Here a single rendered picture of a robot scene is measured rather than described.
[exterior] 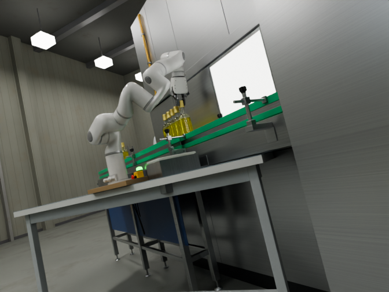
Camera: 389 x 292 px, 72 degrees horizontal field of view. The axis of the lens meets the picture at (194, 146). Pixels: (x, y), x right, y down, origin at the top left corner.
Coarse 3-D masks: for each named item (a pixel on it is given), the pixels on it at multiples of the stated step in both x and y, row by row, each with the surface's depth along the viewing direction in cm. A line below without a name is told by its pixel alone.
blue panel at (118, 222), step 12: (144, 204) 202; (156, 204) 184; (168, 204) 169; (120, 216) 256; (132, 216) 229; (144, 216) 206; (156, 216) 187; (168, 216) 171; (180, 216) 159; (120, 228) 262; (132, 228) 234; (144, 228) 210; (156, 228) 190; (168, 228) 174; (168, 240) 177
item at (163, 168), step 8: (160, 160) 126; (168, 160) 128; (176, 160) 130; (184, 160) 133; (192, 160) 135; (200, 160) 146; (152, 168) 133; (160, 168) 126; (168, 168) 127; (176, 168) 130; (184, 168) 132; (192, 168) 134; (152, 176) 134; (160, 176) 127
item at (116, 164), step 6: (108, 156) 143; (114, 156) 143; (120, 156) 145; (108, 162) 143; (114, 162) 143; (120, 162) 144; (108, 168) 144; (114, 168) 142; (120, 168) 143; (114, 174) 142; (120, 174) 143; (126, 174) 145; (108, 180) 141; (114, 180) 141; (120, 180) 141
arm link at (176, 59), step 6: (168, 54) 152; (174, 54) 151; (180, 54) 149; (162, 60) 143; (168, 60) 143; (174, 60) 145; (180, 60) 148; (168, 66) 144; (174, 66) 146; (180, 66) 149; (168, 72) 147
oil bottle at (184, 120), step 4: (180, 116) 164; (184, 116) 162; (188, 116) 164; (180, 120) 164; (184, 120) 161; (188, 120) 163; (180, 124) 164; (184, 124) 161; (188, 124) 162; (184, 128) 161; (188, 128) 162; (192, 128) 164; (184, 132) 162; (188, 132) 161
